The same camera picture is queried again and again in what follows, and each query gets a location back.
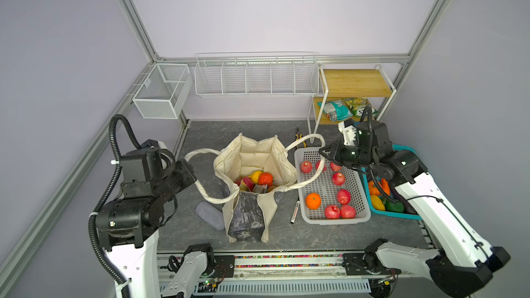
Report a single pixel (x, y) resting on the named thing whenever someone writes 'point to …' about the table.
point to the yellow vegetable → (377, 203)
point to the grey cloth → (211, 215)
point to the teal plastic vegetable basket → (386, 213)
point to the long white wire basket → (257, 74)
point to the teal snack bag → (337, 110)
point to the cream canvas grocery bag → (248, 153)
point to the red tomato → (266, 179)
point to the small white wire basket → (164, 92)
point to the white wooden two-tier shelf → (363, 94)
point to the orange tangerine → (313, 201)
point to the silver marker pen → (295, 210)
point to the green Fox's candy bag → (357, 105)
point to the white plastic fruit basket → (329, 212)
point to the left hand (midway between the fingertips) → (192, 171)
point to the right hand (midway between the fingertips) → (319, 152)
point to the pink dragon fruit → (245, 183)
